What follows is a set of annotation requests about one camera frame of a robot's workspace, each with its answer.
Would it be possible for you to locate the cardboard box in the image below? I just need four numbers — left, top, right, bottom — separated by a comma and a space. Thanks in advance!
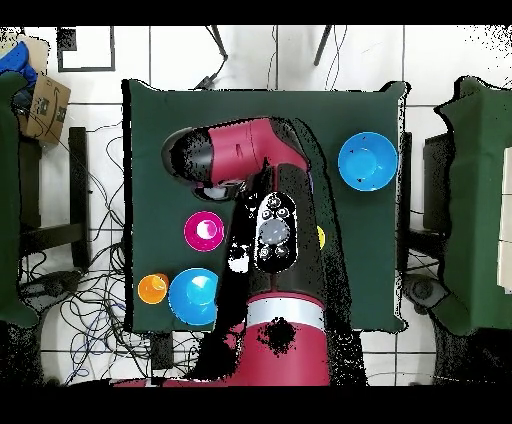
18, 72, 72, 145

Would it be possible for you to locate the crimson small bowl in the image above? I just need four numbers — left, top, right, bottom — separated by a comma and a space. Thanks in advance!
183, 210, 226, 253

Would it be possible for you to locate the black power brick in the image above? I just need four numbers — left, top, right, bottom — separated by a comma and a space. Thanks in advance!
150, 331, 174, 371

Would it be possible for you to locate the blue cloth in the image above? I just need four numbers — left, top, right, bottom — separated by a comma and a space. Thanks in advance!
0, 40, 39, 87

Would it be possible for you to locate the black tripod leg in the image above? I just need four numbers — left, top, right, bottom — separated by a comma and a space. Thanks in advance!
312, 25, 334, 67
205, 25, 229, 61

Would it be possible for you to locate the grey stand base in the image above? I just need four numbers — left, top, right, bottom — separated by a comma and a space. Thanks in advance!
401, 273, 450, 315

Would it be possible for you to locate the orange cup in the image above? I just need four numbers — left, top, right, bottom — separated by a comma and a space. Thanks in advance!
136, 272, 170, 306

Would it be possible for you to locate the green cloth covered table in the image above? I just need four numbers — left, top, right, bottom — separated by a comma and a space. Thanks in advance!
433, 75, 512, 337
0, 71, 41, 329

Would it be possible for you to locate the large blue bowl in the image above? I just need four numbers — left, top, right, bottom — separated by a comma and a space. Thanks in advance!
337, 131, 400, 192
167, 266, 220, 326

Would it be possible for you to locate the black bench frame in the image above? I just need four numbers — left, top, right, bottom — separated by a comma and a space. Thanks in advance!
19, 126, 91, 269

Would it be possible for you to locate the black cable tangle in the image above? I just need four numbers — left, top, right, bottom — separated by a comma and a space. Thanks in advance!
19, 119, 201, 387

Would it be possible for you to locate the black equipment box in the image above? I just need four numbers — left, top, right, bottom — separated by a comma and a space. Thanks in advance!
422, 133, 456, 233

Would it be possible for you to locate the dark green tablecloth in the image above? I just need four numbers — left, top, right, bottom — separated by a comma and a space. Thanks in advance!
121, 78, 409, 333

